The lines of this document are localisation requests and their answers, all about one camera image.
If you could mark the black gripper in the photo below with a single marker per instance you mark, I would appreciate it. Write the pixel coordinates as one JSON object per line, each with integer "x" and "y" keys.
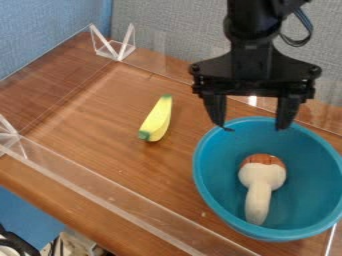
{"x": 262, "y": 73}

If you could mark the plush mushroom brown cap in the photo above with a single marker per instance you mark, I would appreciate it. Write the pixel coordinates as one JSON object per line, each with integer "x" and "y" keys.
{"x": 262, "y": 174}

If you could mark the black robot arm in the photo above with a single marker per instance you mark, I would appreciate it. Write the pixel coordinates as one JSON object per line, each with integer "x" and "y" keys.
{"x": 252, "y": 24}

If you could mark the blue plastic bowl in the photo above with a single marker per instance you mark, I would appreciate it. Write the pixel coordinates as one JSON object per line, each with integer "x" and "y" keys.
{"x": 306, "y": 205}

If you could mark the yellow toy banana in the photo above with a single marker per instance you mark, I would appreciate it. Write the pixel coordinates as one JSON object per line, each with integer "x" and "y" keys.
{"x": 156, "y": 122}

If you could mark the clear acrylic front barrier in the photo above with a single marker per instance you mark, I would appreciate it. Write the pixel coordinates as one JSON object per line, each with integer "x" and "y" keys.
{"x": 115, "y": 216}

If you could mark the clear acrylic corner bracket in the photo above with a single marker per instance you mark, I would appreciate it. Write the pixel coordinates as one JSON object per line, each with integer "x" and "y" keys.
{"x": 115, "y": 50}

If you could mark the clear acrylic left bracket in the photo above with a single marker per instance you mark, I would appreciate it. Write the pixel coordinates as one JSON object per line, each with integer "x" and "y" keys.
{"x": 9, "y": 138}

